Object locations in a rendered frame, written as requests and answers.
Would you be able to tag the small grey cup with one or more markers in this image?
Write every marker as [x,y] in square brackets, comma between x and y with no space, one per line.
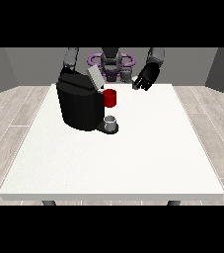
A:
[110,123]

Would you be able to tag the black coffee machine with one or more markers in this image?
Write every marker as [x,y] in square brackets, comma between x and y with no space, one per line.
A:
[79,105]

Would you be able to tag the red pod holder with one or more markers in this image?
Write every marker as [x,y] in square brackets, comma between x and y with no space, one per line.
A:
[110,98]

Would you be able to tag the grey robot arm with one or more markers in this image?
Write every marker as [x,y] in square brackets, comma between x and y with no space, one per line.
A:
[71,57]
[156,56]

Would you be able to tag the dark table leg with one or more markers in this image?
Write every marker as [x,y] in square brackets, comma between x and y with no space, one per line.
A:
[49,202]
[174,202]

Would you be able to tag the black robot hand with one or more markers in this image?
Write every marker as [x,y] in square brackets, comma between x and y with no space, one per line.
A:
[149,76]
[66,70]

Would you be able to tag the small grey coffee pod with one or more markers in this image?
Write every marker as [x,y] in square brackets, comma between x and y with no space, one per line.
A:
[126,75]

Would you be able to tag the pale grey machine lid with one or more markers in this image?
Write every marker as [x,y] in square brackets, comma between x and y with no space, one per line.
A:
[95,77]

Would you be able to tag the grey robot trunk purple rings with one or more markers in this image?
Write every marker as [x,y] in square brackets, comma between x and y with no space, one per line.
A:
[110,64]

